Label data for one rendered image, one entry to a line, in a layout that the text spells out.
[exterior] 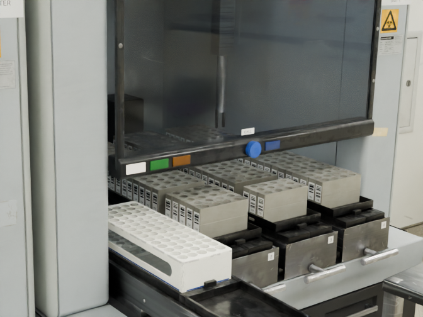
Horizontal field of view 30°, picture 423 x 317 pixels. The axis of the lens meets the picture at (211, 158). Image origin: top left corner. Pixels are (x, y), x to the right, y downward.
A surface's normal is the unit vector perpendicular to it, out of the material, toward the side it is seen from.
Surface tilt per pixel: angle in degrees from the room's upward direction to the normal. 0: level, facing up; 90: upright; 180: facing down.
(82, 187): 90
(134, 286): 90
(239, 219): 90
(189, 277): 90
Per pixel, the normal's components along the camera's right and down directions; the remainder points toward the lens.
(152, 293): -0.79, 0.14
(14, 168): 0.61, 0.22
